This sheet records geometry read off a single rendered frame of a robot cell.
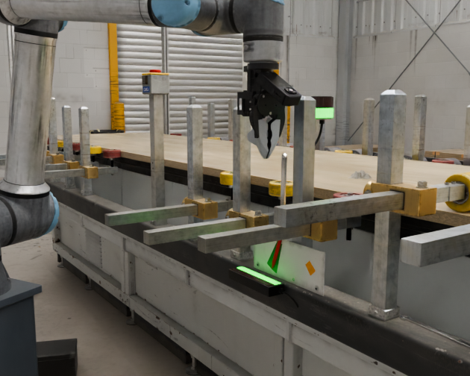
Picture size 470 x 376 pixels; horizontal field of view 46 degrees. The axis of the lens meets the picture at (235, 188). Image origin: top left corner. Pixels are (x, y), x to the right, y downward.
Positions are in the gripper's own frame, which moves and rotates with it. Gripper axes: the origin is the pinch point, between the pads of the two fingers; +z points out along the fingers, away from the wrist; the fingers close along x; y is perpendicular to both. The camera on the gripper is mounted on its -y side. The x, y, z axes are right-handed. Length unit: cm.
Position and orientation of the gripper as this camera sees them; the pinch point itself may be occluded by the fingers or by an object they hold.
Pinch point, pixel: (267, 153)
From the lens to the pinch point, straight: 124.8
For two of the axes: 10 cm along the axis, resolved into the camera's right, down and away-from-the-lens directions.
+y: -5.6, -1.3, 8.2
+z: 0.0, 9.9, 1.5
